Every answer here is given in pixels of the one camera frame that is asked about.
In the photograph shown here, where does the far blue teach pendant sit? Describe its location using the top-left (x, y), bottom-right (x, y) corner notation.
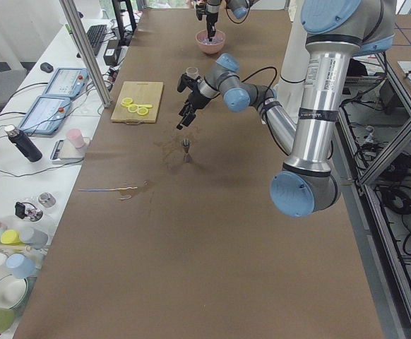
top-left (43, 67), bottom-right (89, 100)

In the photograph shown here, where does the pink cup on scale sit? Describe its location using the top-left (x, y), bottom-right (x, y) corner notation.
top-left (66, 129), bottom-right (86, 149)

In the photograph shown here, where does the tray of pastel cups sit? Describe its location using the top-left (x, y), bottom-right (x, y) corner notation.
top-left (0, 221), bottom-right (49, 250)

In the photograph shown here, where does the black keyboard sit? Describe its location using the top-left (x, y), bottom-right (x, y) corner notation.
top-left (86, 25), bottom-right (107, 56)

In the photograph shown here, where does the yellow lemon slice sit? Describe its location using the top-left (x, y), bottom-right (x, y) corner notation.
top-left (121, 97), bottom-right (133, 107)
top-left (128, 104), bottom-right (139, 112)
top-left (136, 107), bottom-right (149, 117)

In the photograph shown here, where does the pink bowl of ice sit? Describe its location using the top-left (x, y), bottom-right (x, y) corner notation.
top-left (196, 30), bottom-right (226, 54)

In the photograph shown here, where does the yellow lemon slice far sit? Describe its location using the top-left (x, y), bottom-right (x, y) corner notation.
top-left (136, 107), bottom-right (149, 117)

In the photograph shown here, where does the steel jigger measuring cup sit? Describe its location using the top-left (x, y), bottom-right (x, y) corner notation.
top-left (181, 138), bottom-right (191, 163)

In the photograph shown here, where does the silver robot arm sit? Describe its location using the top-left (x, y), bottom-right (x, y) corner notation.
top-left (177, 1), bottom-right (396, 217)
top-left (196, 0), bottom-right (257, 41)

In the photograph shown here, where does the white pedestal column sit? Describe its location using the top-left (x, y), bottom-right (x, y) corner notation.
top-left (279, 8), bottom-right (309, 85)

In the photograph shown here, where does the white kitchen scale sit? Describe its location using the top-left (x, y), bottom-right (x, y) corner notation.
top-left (49, 137), bottom-right (91, 164)

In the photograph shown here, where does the small steel cup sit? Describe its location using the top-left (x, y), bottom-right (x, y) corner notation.
top-left (37, 192), bottom-right (56, 208)

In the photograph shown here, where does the black computer mouse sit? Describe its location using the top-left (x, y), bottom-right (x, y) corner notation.
top-left (40, 62), bottom-right (54, 73)

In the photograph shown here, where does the clear wine glass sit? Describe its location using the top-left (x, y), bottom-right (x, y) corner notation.
top-left (185, 66), bottom-right (199, 80)

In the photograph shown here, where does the yellow lemon slice near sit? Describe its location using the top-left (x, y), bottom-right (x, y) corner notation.
top-left (121, 97), bottom-right (133, 107)

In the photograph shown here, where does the aluminium frame post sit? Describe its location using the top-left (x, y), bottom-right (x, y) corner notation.
top-left (59, 0), bottom-right (112, 108)

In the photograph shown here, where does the bamboo cutting board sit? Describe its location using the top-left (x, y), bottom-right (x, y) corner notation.
top-left (110, 81), bottom-right (164, 124)

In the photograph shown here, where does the yellow lemon slice middle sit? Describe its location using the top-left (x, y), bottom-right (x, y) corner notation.
top-left (128, 104), bottom-right (139, 112)

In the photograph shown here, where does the near blue teach pendant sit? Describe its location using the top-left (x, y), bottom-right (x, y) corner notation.
top-left (18, 95), bottom-right (71, 137)

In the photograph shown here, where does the black insulated bottle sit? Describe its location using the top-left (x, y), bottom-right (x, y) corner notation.
top-left (4, 124), bottom-right (42, 162)

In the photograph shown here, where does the blue teach pendant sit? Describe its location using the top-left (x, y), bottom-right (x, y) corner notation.
top-left (18, 95), bottom-right (71, 137)
top-left (43, 67), bottom-right (89, 100)

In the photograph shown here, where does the white green-rimmed plate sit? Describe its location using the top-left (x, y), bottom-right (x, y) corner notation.
top-left (0, 275), bottom-right (28, 309)

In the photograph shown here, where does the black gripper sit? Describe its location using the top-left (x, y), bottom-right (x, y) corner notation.
top-left (206, 13), bottom-right (218, 41)
top-left (176, 89), bottom-right (211, 130)

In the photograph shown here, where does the light blue cup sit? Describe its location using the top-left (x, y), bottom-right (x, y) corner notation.
top-left (6, 254), bottom-right (36, 279)

